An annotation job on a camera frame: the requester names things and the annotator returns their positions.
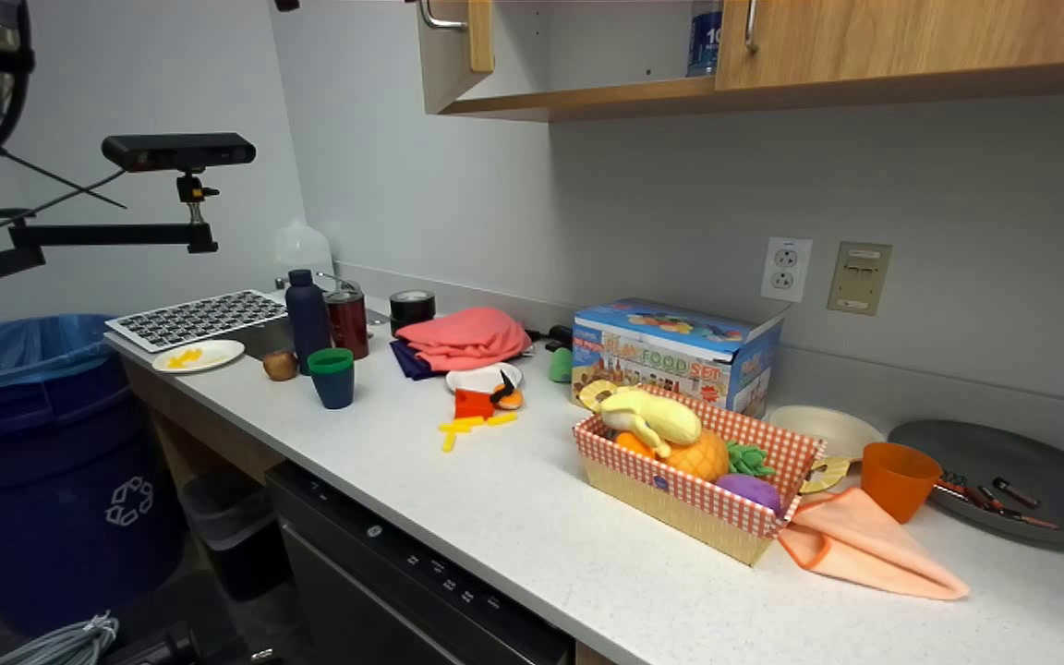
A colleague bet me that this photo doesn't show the wooden cabinet door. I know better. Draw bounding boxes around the wooden cabinet door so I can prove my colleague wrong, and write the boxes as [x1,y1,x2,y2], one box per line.
[708,0,1064,94]
[410,0,500,117]

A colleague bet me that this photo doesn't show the white round plate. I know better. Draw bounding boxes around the white round plate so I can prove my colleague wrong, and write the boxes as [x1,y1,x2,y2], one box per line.
[444,358,528,400]

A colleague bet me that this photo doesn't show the pink folded cloth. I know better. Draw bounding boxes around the pink folded cloth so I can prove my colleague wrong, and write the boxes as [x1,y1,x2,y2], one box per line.
[393,302,534,378]

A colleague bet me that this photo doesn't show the red toy fries holder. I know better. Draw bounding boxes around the red toy fries holder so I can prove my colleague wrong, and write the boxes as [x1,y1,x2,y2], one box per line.
[448,388,501,425]

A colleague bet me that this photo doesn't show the black tape roll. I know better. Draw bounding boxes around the black tape roll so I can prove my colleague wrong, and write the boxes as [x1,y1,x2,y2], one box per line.
[383,286,438,335]

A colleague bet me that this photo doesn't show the blue toy box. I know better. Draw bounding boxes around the blue toy box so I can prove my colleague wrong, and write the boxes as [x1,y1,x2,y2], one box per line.
[569,296,788,421]

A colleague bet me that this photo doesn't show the pale yellow toy banana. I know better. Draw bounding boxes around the pale yellow toy banana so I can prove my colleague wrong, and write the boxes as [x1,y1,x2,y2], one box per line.
[572,378,705,461]

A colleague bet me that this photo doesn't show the dark red bottle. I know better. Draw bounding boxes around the dark red bottle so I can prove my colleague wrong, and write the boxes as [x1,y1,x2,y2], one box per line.
[322,278,372,363]

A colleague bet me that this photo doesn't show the green cup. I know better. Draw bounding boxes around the green cup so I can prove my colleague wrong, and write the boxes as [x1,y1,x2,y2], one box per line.
[302,344,363,415]

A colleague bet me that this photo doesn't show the orange toy fruit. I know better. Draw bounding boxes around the orange toy fruit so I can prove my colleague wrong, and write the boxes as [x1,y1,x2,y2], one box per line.
[666,429,736,485]

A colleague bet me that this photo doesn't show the red checkered cardboard basket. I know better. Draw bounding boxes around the red checkered cardboard basket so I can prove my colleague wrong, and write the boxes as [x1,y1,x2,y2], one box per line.
[569,388,829,569]

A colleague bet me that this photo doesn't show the dark blue bottle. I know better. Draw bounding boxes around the dark blue bottle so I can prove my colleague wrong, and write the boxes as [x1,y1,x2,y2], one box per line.
[282,267,334,364]

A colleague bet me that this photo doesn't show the clear plastic jug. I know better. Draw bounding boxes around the clear plastic jug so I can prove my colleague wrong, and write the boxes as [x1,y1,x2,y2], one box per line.
[268,215,341,296]

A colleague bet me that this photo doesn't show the green toy vegetable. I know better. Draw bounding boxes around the green toy vegetable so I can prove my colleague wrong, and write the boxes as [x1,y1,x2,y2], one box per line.
[725,441,774,485]

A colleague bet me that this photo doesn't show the brown round toy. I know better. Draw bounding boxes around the brown round toy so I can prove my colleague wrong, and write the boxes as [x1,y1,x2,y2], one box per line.
[258,346,302,385]

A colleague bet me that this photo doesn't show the purple toy fruit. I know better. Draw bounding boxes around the purple toy fruit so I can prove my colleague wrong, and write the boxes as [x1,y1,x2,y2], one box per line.
[715,469,788,517]

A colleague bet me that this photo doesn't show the black dishwasher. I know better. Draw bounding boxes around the black dishwasher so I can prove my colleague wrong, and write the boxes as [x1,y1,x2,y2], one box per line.
[261,459,580,665]

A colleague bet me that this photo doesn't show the beige bowl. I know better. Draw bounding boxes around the beige bowl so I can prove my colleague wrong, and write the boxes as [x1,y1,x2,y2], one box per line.
[761,400,891,469]

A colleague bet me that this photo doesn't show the small white plate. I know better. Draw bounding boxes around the small white plate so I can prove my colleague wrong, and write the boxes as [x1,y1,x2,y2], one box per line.
[146,335,251,379]

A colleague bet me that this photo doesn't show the yellow toy piece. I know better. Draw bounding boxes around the yellow toy piece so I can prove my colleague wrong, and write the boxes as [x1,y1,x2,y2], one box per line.
[795,454,858,500]

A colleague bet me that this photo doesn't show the white grid tray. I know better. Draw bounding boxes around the white grid tray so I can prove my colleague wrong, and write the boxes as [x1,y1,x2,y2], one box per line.
[101,286,292,358]

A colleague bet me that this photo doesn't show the small black waste bin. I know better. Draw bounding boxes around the small black waste bin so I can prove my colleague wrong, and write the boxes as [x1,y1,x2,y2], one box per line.
[178,469,295,606]

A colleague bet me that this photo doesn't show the wooden overhead cabinet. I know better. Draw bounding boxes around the wooden overhead cabinet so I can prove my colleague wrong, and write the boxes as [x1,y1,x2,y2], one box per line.
[410,0,1064,124]

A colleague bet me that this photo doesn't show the orange cloth napkin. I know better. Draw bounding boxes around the orange cloth napkin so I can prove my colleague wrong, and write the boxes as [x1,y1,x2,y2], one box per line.
[774,485,975,606]

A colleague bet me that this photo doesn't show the orange plastic cup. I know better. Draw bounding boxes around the orange plastic cup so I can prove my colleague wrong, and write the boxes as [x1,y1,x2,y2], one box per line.
[858,441,947,528]

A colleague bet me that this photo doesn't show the dark red utensils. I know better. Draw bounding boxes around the dark red utensils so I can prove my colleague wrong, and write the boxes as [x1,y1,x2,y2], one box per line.
[930,469,1060,537]

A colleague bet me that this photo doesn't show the blue recycling bin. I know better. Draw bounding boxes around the blue recycling bin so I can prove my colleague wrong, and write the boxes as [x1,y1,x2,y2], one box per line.
[0,309,188,638]

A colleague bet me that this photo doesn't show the grey rag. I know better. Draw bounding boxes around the grey rag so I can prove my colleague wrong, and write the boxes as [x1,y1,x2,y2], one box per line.
[0,608,127,665]

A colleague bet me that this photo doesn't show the white wall power outlet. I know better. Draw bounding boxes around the white wall power outlet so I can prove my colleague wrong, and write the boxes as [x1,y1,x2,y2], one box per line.
[758,234,815,309]

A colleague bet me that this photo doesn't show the silver cabinet door handle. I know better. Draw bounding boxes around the silver cabinet door handle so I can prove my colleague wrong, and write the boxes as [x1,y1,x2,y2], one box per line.
[407,0,471,38]
[739,0,763,54]

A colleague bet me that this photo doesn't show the beige wall switch plate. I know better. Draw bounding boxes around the beige wall switch plate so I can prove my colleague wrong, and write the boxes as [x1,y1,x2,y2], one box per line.
[822,236,896,318]

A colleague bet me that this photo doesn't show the black stereo camera bar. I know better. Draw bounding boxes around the black stereo camera bar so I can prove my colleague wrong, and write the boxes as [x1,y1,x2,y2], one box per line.
[97,128,258,174]

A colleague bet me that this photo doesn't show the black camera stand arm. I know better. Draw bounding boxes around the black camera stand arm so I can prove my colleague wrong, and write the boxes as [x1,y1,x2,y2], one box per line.
[0,171,224,300]

